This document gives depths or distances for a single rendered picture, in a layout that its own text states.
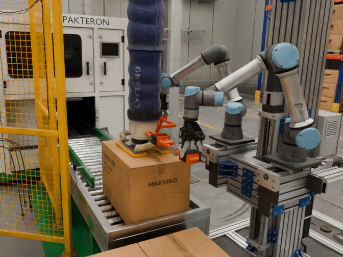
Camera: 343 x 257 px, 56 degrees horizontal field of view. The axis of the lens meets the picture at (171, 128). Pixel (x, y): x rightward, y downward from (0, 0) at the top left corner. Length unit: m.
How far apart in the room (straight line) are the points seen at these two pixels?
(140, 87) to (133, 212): 0.76
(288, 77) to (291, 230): 1.16
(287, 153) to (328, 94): 7.79
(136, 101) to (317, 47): 1.13
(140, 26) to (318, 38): 1.05
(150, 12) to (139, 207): 1.15
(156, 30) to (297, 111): 0.94
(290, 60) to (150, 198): 1.09
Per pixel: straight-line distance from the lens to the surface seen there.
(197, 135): 1.57
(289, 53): 1.62
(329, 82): 9.60
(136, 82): 2.06
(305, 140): 1.71
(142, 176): 1.92
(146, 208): 2.02
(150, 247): 1.92
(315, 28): 2.13
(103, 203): 2.41
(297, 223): 2.45
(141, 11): 2.02
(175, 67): 5.04
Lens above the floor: 1.61
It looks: 14 degrees down
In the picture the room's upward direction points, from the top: 2 degrees clockwise
